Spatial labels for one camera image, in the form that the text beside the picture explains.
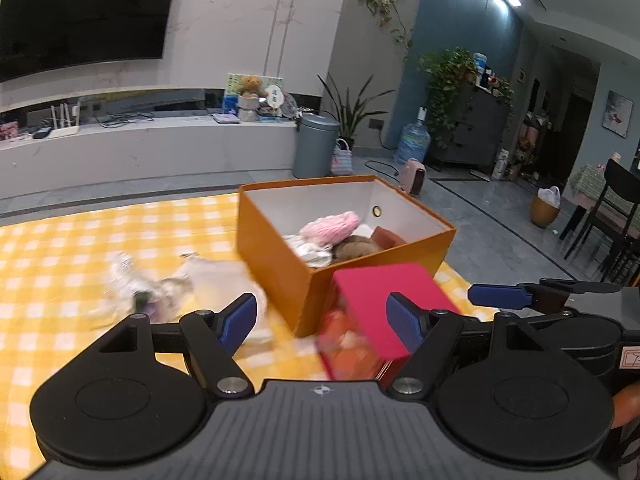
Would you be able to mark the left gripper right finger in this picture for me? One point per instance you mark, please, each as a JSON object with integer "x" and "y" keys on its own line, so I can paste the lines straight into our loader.
{"x": 454, "y": 357}

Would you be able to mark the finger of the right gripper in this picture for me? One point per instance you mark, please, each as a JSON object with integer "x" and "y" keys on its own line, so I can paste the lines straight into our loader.
{"x": 536, "y": 297}

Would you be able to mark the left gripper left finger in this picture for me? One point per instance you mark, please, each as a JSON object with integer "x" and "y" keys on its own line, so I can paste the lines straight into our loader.
{"x": 206, "y": 340}

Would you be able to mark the white fabric pouch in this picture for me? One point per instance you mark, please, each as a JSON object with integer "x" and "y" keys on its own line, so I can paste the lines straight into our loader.
{"x": 216, "y": 283}

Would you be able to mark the purple rose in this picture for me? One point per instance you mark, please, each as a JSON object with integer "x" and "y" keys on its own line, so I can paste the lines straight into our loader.
{"x": 130, "y": 290}

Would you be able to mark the pink white crochet pouch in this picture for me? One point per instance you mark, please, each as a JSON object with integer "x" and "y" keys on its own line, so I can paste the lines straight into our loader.
{"x": 330, "y": 230}

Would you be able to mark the red tissue box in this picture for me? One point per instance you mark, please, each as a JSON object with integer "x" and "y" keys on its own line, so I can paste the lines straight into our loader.
{"x": 354, "y": 339}

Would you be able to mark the orange waste basket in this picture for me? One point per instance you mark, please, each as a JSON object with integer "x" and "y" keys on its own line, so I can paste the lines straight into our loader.
{"x": 545, "y": 207}

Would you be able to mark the orange storage box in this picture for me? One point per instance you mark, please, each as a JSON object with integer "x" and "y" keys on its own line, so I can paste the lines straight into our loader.
{"x": 294, "y": 235}

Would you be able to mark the black dining chair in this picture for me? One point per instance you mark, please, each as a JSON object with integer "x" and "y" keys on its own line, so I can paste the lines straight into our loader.
{"x": 606, "y": 198}

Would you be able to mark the pink space heater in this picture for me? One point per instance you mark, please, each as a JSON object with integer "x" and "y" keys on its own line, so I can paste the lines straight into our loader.
{"x": 412, "y": 177}

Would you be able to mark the dark cabinet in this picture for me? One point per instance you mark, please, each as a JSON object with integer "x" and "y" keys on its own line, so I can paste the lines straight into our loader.
{"x": 479, "y": 119}

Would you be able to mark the yellow checkered tablecloth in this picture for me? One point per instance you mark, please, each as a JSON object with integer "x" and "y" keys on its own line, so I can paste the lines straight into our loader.
{"x": 54, "y": 273}

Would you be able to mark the blue water jug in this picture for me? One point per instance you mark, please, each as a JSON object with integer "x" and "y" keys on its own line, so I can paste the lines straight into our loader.
{"x": 414, "y": 140}

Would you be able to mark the pastel woven basket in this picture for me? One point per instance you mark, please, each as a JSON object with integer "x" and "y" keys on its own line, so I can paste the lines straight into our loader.
{"x": 341, "y": 163}

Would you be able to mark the white tv console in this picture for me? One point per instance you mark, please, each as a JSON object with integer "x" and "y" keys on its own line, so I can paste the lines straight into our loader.
{"x": 165, "y": 147}

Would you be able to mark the grey trash can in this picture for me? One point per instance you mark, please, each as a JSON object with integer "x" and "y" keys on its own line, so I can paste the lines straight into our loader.
{"x": 315, "y": 140}

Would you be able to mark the floor potted plant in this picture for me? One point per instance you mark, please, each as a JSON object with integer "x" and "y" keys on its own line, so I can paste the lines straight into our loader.
{"x": 350, "y": 111}

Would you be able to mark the large leafy plant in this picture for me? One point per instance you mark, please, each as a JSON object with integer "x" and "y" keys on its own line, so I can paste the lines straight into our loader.
{"x": 447, "y": 72}

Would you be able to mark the teddy bear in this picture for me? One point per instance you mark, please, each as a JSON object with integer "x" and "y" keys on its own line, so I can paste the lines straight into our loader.
{"x": 250, "y": 86}

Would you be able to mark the white wifi router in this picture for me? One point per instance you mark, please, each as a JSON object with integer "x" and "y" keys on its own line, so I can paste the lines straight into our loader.
{"x": 65, "y": 120}

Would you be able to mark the hanging vine plant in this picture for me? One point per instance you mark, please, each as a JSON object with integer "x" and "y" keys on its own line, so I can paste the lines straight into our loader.
{"x": 387, "y": 13}

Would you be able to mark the black wall television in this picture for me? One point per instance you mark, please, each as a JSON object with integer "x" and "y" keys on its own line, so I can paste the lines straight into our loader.
{"x": 42, "y": 35}

